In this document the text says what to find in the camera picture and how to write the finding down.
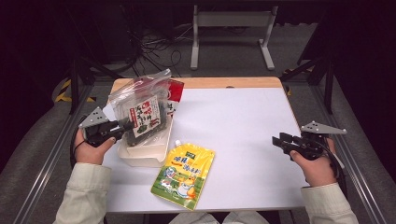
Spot red seasoning packet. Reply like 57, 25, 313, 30
166, 78, 185, 119

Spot clear dried seaweed bag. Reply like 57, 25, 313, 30
107, 68, 172, 147

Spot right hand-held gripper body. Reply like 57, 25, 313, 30
290, 120, 347, 161

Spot wooden table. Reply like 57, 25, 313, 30
106, 77, 297, 120

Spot black metal stand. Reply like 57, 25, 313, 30
66, 55, 120, 115
279, 55, 335, 115

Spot black floor cables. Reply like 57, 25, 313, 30
122, 12, 195, 78

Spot white table mat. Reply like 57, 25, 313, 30
102, 87, 306, 214

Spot person's left hand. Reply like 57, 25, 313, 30
74, 129, 117, 166

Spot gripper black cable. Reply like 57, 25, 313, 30
69, 115, 89, 170
323, 138, 348, 200

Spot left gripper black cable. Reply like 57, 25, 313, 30
69, 115, 89, 170

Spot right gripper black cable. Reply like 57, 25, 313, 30
323, 138, 348, 200

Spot white plastic container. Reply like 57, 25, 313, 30
117, 116, 175, 168

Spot grey metal stand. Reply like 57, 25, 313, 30
190, 4, 279, 71

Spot person's right hand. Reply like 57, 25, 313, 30
289, 138, 338, 188

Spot yellow spouted pouch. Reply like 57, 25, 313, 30
150, 139, 216, 212

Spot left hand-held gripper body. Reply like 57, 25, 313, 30
78, 106, 125, 148

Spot aluminium frame rail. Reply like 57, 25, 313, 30
311, 83, 388, 224
12, 83, 94, 224

